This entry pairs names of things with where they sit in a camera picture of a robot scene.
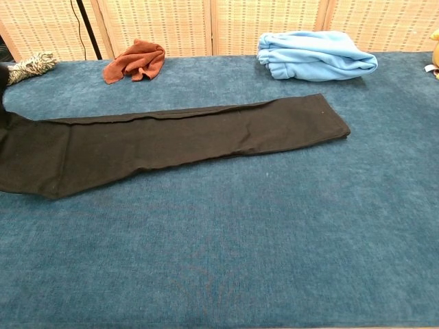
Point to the black trousers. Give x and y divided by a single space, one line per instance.
171 137

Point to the blue carpet table cover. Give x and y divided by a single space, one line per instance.
205 257

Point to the rust brown cloth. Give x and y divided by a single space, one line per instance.
137 61

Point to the bamboo folding screen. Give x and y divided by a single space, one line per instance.
240 24

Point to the light blue fleece garment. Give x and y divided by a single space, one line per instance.
315 55

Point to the black tripod stand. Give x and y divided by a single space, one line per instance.
88 27

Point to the yellow plush toy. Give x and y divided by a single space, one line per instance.
436 51

